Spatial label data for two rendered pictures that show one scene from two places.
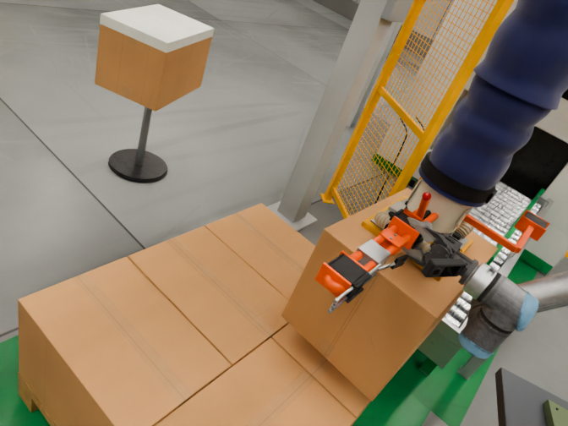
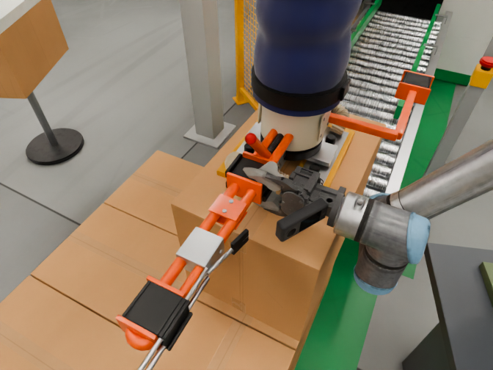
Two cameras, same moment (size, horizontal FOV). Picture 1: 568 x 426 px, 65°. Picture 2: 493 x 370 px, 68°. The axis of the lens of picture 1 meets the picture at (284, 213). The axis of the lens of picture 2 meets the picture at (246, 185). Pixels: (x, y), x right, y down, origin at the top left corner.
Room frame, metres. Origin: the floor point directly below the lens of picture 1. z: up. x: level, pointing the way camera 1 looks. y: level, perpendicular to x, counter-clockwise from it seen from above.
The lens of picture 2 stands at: (0.51, -0.32, 1.77)
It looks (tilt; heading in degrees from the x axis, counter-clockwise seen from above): 47 degrees down; 0
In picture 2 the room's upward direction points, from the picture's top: straight up
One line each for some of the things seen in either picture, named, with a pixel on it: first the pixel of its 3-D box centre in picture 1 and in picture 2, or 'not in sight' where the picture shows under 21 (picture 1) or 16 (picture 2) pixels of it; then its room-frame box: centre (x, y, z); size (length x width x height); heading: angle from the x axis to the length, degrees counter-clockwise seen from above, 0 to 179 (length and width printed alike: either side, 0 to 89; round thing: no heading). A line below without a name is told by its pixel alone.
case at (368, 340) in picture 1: (391, 281); (285, 205); (1.28, -0.45, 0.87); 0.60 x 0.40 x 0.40; 151
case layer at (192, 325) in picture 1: (237, 350); (177, 309); (1.17, -0.04, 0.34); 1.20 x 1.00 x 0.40; 153
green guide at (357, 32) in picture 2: not in sight; (349, 35); (3.10, -1.08, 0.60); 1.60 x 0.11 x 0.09; 153
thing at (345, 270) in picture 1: (341, 275); (153, 312); (0.77, -0.17, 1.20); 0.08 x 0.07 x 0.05; 153
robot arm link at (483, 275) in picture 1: (478, 279); (349, 213); (0.97, -0.53, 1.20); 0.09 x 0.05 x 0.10; 152
